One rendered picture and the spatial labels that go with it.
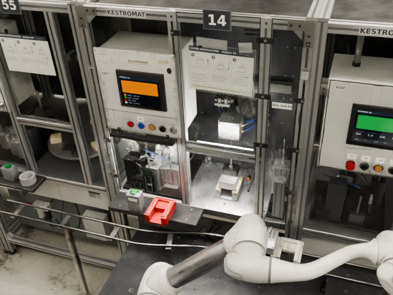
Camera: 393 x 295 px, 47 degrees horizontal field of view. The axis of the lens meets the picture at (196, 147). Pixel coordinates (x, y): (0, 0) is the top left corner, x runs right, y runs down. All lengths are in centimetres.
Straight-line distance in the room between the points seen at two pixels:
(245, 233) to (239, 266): 15
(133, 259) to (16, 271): 133
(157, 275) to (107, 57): 106
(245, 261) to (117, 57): 111
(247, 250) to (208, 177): 104
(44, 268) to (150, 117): 180
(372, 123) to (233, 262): 82
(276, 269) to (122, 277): 107
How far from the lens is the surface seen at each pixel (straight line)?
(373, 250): 194
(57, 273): 366
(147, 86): 220
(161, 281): 221
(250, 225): 191
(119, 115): 240
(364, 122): 203
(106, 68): 229
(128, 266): 265
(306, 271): 182
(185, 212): 257
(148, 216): 250
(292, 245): 247
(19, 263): 384
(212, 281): 253
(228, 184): 257
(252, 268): 179
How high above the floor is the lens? 267
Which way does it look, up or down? 35 degrees down
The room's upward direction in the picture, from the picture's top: 3 degrees counter-clockwise
